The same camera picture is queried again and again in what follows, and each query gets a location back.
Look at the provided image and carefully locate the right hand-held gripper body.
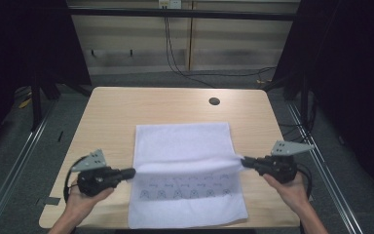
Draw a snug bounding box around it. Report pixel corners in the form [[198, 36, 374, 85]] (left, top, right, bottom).
[[254, 139, 316, 184]]

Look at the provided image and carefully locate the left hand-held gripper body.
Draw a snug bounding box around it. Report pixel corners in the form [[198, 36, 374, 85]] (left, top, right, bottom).
[[71, 148, 122, 198]]

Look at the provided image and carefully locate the white towel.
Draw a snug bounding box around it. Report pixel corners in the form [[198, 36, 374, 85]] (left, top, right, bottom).
[[127, 122, 250, 230]]

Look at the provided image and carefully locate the person's left hand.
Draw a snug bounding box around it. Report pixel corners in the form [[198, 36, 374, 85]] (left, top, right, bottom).
[[65, 179, 115, 223]]

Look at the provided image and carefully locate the person's right hand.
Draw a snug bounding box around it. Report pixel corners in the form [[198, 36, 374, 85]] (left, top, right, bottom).
[[261, 173, 312, 214]]

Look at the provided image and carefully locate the grey tape strip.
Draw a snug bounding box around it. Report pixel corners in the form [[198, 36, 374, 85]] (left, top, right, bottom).
[[36, 196, 61, 207]]

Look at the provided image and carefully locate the black metal stand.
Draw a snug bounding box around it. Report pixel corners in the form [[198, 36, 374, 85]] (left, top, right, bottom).
[[299, 74, 310, 126], [29, 64, 44, 133]]

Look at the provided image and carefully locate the yellow object on floor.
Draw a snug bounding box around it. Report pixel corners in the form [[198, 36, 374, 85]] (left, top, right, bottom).
[[18, 97, 33, 110]]

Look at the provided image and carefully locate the black curtain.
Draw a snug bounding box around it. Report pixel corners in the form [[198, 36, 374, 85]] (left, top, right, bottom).
[[0, 0, 93, 164], [271, 0, 374, 204]]

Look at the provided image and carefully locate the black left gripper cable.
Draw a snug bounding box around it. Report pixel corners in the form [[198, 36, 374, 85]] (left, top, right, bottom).
[[63, 155, 90, 205]]

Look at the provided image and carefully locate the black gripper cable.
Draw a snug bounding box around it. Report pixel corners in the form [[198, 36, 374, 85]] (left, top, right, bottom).
[[295, 163, 314, 200], [63, 155, 90, 205]]

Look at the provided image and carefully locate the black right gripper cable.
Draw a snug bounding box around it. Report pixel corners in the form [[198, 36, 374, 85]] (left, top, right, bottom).
[[295, 163, 314, 200]]

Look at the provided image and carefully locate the bundle of black floor cables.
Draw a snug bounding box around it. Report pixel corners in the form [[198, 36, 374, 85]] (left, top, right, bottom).
[[278, 120, 317, 144]]

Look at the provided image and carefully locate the aluminium floor rail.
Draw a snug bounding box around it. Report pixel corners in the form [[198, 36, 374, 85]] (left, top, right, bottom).
[[0, 94, 60, 234], [286, 101, 365, 234]]

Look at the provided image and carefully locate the black floor cable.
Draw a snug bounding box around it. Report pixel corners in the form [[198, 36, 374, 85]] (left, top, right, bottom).
[[174, 65, 278, 79]]

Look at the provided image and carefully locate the black hanging wall cable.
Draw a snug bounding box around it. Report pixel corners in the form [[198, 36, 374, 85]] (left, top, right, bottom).
[[164, 16, 216, 89]]

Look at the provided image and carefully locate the black horizontal frame bar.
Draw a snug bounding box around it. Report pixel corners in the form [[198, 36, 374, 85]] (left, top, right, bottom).
[[67, 7, 298, 22]]

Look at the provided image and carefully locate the white wall socket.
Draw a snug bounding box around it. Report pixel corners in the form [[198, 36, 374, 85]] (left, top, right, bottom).
[[158, 0, 183, 10]]

